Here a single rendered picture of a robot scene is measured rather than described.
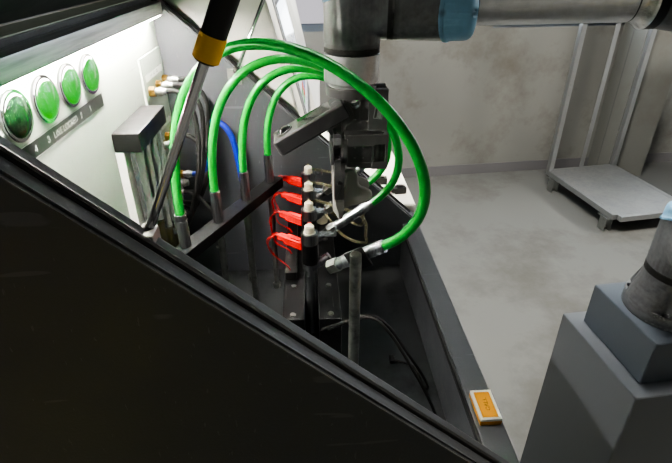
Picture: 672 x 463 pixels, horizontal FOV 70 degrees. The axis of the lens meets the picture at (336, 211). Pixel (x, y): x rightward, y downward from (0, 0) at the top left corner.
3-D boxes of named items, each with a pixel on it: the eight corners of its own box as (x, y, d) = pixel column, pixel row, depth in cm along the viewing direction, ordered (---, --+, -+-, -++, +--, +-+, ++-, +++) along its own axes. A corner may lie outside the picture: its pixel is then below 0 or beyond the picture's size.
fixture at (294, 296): (341, 381, 87) (341, 316, 80) (286, 384, 87) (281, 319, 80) (331, 271, 117) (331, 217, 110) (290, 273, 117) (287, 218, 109)
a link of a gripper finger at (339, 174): (344, 204, 70) (345, 147, 66) (334, 204, 70) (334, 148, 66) (342, 190, 75) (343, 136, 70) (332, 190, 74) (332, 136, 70)
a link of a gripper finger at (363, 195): (372, 226, 74) (374, 172, 70) (333, 227, 74) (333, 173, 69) (369, 216, 77) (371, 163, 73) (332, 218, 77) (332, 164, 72)
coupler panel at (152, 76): (185, 220, 95) (157, 59, 80) (167, 220, 95) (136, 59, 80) (197, 191, 106) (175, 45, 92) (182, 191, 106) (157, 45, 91)
